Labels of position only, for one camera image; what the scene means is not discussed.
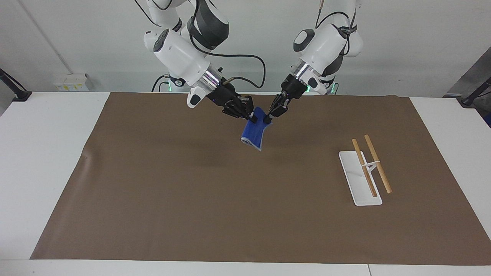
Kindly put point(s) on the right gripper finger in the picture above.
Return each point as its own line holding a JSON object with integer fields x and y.
{"x": 247, "y": 104}
{"x": 236, "y": 111}

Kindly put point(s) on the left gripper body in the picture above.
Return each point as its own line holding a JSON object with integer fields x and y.
{"x": 292, "y": 86}

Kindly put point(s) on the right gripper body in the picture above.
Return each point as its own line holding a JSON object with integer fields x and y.
{"x": 225, "y": 94}

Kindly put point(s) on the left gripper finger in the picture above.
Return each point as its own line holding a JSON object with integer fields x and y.
{"x": 282, "y": 108}
{"x": 274, "y": 105}

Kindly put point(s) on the blue towel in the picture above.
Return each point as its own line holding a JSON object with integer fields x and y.
{"x": 255, "y": 132}

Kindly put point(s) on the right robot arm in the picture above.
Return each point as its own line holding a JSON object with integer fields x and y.
{"x": 180, "y": 53}

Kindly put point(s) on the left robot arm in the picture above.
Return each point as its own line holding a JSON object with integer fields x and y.
{"x": 326, "y": 42}

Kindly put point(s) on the white rack with wooden rods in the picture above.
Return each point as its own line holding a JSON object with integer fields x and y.
{"x": 358, "y": 180}

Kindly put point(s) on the black stand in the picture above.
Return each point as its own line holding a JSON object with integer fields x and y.
{"x": 473, "y": 96}
{"x": 17, "y": 92}

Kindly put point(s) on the white wall socket box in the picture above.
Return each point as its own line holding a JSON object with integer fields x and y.
{"x": 73, "y": 82}

